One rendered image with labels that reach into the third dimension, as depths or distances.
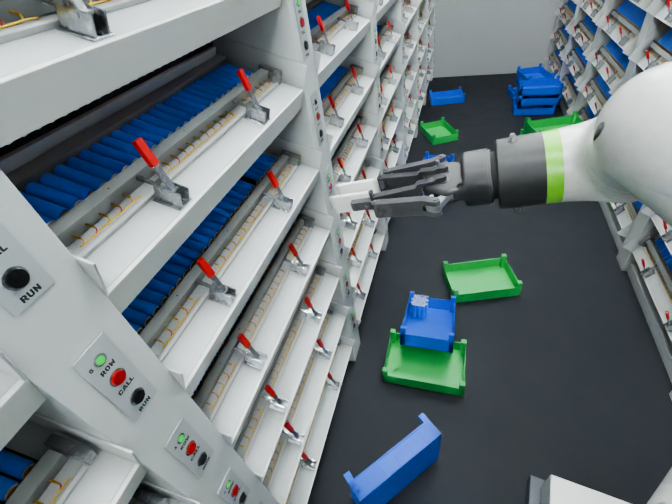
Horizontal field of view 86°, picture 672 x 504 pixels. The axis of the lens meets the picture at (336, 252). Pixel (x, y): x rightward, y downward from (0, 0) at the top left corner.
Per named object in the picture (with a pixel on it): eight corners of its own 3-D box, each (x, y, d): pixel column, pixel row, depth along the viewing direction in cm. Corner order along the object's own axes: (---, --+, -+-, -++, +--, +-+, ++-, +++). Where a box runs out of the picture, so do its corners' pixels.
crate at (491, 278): (502, 265, 180) (505, 253, 175) (519, 295, 165) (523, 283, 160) (441, 272, 182) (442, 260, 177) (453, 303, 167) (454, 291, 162)
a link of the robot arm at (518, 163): (538, 113, 47) (547, 145, 40) (539, 189, 53) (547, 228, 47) (487, 123, 49) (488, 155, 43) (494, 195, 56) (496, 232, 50)
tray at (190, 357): (316, 183, 96) (322, 152, 89) (187, 402, 54) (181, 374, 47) (245, 158, 97) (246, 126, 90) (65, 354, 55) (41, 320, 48)
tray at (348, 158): (374, 137, 157) (384, 106, 147) (336, 221, 115) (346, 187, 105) (330, 122, 158) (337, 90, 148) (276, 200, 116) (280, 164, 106)
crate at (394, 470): (438, 458, 120) (421, 438, 126) (441, 433, 107) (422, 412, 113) (365, 521, 110) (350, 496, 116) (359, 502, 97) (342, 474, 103)
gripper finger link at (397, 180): (446, 168, 51) (448, 163, 52) (374, 174, 57) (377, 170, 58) (450, 192, 53) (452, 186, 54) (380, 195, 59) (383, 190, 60)
